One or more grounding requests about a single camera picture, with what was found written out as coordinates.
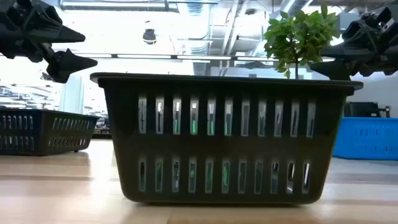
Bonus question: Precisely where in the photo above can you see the black ceiling dome camera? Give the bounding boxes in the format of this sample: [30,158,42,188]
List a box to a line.
[142,28,157,45]

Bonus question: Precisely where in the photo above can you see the green leafy indoor tree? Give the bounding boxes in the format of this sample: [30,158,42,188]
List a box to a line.
[264,4,341,80]

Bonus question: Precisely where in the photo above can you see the black slotted plastic basket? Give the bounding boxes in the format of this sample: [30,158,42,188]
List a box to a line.
[0,108,100,156]
[90,72,364,206]

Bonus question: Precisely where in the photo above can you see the white building pillar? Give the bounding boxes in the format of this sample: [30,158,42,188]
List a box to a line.
[58,74,85,113]

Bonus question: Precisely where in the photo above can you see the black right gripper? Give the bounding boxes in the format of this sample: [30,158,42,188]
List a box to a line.
[310,4,398,81]

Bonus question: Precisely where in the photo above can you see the black equipment stand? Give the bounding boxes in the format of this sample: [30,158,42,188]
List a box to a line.
[343,101,391,118]

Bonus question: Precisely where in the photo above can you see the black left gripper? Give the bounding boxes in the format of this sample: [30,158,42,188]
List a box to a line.
[0,0,98,84]

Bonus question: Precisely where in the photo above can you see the silver ventilation duct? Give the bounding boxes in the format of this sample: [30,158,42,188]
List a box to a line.
[178,2,214,75]

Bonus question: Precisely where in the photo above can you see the blue slotted plastic basket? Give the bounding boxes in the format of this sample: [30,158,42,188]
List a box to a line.
[332,116,398,161]

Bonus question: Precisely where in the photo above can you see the long ceiling light bar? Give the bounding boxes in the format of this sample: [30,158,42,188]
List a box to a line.
[74,53,312,62]

